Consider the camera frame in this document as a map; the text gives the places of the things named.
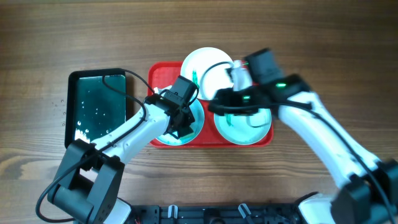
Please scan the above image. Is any right black cable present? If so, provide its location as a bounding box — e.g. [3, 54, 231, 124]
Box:
[198, 60, 398, 224]

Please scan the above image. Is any left black cable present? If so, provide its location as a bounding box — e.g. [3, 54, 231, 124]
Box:
[35, 68, 156, 223]

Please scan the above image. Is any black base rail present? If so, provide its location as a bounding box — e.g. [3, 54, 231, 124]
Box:
[126, 203, 306, 224]

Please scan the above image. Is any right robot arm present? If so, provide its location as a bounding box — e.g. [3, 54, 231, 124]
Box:
[208, 75, 397, 223]

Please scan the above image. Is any red plastic tray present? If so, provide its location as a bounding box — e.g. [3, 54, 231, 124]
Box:
[148, 62, 274, 149]

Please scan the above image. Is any light blue plate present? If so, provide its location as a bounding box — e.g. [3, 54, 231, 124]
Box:
[214, 109, 272, 146]
[156, 100, 205, 146]

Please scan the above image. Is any green yellow sponge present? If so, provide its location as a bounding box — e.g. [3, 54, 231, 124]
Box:
[177, 126, 194, 138]

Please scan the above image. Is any black water tray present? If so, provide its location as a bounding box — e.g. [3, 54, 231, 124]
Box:
[64, 68, 127, 147]

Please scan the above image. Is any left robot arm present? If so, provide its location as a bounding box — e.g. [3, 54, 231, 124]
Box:
[39, 90, 195, 223]

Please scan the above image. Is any black cable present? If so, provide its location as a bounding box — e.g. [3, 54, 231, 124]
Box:
[198, 60, 398, 224]
[35, 68, 156, 223]

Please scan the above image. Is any white plate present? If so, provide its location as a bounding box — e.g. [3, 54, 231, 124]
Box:
[180, 47, 233, 100]

